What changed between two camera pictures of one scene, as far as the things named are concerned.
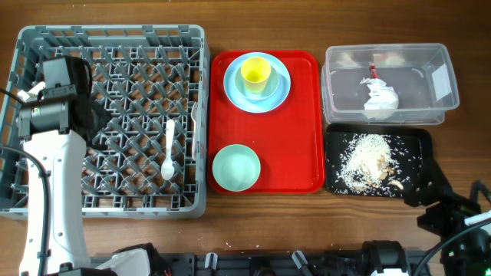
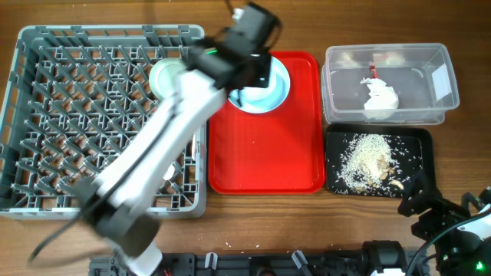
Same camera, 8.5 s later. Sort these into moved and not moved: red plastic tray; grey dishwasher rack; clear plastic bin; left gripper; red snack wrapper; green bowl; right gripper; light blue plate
Moved: left gripper; right gripper; green bowl
Not moved: light blue plate; red snack wrapper; red plastic tray; clear plastic bin; grey dishwasher rack
